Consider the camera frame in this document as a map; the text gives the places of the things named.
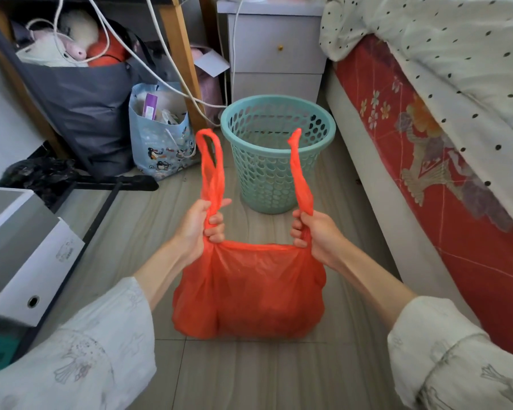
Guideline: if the person's right hand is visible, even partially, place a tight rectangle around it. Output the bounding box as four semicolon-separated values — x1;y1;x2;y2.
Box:
290;209;347;270

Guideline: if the person's left hand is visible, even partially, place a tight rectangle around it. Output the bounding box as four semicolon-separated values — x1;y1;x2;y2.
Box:
172;198;232;266

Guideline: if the orange plastic bag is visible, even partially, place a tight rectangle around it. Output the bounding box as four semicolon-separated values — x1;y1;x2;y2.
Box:
172;128;327;341

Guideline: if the person's right forearm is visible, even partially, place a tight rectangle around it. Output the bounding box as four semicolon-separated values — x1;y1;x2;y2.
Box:
328;247;513;410

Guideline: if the person's left forearm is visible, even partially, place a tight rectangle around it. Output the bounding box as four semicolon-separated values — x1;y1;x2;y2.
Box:
0;240;190;410

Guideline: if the teal plastic waste basket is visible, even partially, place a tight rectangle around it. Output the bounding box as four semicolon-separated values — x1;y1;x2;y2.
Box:
220;95;337;215

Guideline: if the light blue cartoon tote bag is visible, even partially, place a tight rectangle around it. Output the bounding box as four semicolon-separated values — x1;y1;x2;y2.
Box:
129;83;200;181

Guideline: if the purple box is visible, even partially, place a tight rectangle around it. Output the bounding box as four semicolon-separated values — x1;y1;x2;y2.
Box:
142;93;159;121

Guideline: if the pink bag with white card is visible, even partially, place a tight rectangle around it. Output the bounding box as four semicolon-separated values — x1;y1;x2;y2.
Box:
190;44;231;124

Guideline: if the wooden table leg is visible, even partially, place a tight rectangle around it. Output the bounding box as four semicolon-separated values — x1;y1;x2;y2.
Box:
157;0;209;132

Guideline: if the red floral mattress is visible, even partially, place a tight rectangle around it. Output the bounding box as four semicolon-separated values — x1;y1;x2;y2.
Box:
333;34;513;362

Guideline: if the large dark grey bag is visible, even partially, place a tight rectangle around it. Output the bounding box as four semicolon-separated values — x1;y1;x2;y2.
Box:
0;8;163;177

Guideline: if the white bedside cabinet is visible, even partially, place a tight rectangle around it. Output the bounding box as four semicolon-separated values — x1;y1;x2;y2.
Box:
217;0;328;108

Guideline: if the black plastic bag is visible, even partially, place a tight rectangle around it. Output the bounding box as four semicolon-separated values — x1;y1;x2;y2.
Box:
0;157;78;207

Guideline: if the white file box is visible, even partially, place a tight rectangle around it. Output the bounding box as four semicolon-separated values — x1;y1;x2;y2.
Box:
0;187;86;328

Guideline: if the pink plush toy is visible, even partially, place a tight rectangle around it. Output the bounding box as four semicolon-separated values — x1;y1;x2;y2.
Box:
30;29;88;61

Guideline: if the white plush toy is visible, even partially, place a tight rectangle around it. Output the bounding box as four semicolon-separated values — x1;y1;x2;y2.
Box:
60;9;100;51

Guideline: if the white dotted bed sheet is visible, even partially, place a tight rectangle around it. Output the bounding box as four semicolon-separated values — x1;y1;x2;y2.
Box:
319;0;513;229

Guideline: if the white cable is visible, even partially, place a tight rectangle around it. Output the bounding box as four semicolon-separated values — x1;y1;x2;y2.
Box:
225;0;245;108
85;0;228;110

